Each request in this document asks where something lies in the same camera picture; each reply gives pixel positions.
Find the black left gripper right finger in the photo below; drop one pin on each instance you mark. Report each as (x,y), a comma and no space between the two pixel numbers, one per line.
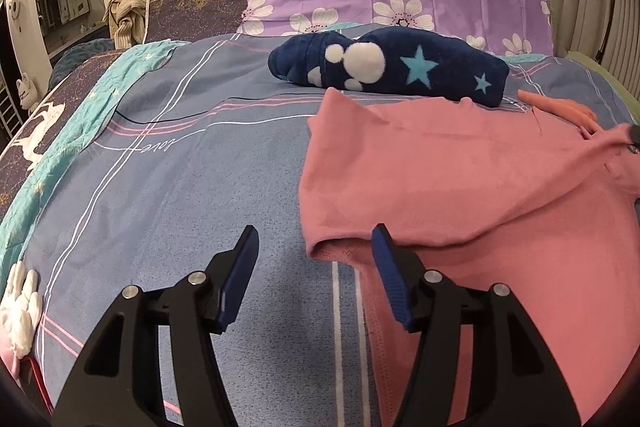
(514,379)

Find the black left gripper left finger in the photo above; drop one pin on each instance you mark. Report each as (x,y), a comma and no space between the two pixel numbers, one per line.
(115,380)

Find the pink shirt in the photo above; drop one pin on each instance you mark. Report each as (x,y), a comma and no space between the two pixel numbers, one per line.
(485,196)

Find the beige knitted clothes pile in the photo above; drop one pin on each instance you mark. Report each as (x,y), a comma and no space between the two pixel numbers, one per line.
(126,20)

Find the teal quilt edge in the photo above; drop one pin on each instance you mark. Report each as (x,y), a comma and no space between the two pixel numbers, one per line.
(79,131)

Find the orange small garment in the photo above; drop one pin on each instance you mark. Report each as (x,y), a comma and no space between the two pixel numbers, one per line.
(579,115)

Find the white cat figurine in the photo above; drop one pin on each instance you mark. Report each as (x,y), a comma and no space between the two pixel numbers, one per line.
(27,93)

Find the navy star pattern garment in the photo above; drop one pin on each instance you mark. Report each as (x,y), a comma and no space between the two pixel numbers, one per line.
(392,60)

